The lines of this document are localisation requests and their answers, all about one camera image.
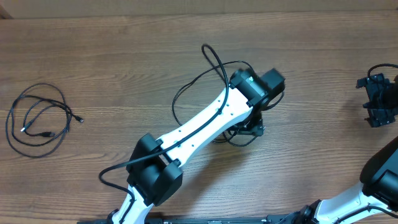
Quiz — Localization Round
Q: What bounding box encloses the black USB-A cable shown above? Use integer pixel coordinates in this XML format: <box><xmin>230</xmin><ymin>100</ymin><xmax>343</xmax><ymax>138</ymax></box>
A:
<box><xmin>4</xmin><ymin>82</ymin><xmax>73</xmax><ymax>159</ymax></box>

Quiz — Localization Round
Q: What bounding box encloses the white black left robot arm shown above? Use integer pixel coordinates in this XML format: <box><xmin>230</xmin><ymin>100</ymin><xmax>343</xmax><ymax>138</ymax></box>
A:
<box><xmin>107</xmin><ymin>68</ymin><xmax>285</xmax><ymax>223</ymax></box>

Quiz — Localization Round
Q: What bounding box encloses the long black USB cable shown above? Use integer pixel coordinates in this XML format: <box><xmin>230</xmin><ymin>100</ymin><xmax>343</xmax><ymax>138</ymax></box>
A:
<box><xmin>171</xmin><ymin>60</ymin><xmax>259</xmax><ymax>148</ymax></box>

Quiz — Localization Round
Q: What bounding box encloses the short black USB cable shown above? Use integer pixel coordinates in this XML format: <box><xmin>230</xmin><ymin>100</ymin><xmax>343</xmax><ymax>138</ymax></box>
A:
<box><xmin>10</xmin><ymin>95</ymin><xmax>85</xmax><ymax>147</ymax></box>

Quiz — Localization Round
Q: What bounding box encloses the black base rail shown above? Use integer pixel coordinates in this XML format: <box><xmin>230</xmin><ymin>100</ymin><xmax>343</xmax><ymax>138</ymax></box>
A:
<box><xmin>77</xmin><ymin>212</ymin><xmax>307</xmax><ymax>224</ymax></box>

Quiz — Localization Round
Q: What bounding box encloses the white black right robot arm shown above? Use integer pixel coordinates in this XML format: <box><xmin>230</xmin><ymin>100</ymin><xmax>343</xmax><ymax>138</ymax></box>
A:
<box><xmin>293</xmin><ymin>73</ymin><xmax>397</xmax><ymax>224</ymax></box>

